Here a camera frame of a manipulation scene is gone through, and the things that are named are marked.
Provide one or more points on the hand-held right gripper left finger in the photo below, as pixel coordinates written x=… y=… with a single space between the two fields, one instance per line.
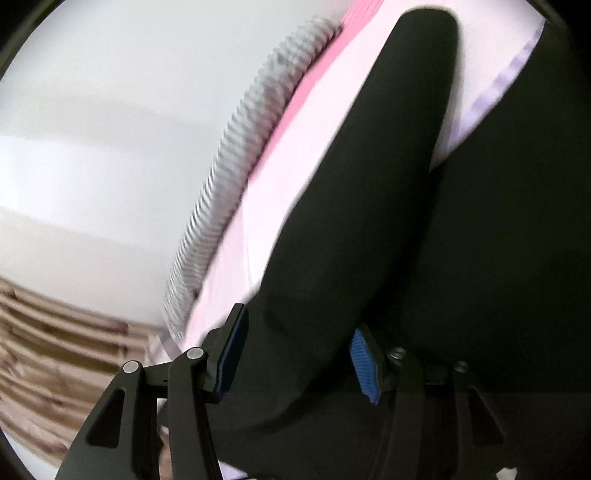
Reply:
x=233 y=344

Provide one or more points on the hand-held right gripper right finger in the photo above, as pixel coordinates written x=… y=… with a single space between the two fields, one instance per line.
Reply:
x=364 y=364

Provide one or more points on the black pants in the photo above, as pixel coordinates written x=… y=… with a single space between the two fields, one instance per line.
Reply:
x=369 y=207

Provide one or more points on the beige patterned curtain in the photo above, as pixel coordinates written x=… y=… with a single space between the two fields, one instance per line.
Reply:
x=46 y=346

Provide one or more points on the pink bed sheet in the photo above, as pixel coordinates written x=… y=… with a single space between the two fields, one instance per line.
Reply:
x=300 y=161

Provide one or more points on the grey white striped bolster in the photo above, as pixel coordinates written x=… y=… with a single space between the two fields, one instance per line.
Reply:
x=240 y=138

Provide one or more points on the purple checked blanket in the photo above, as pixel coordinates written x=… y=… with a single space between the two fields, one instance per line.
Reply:
x=503 y=78

